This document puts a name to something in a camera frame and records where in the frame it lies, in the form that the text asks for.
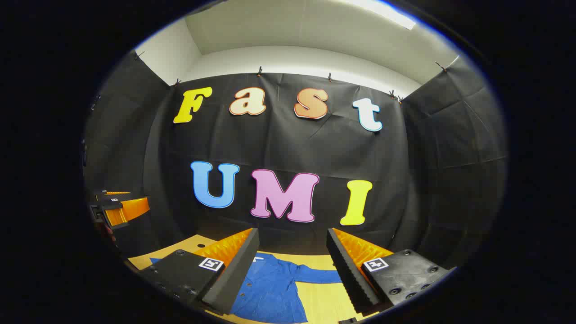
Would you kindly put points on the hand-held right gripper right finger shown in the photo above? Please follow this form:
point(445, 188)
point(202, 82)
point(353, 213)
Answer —
point(348, 274)

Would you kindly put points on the black backdrop cloth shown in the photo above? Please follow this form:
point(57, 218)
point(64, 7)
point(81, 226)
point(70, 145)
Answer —
point(315, 148)

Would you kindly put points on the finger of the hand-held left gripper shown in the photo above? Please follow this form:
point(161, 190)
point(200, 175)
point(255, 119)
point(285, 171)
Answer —
point(130, 209)
point(112, 194)

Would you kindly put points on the row of small cloth clamps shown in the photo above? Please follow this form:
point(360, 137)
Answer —
point(259, 71)

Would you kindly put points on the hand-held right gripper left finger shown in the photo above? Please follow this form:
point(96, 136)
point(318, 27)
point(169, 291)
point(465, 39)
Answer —
point(238, 270)

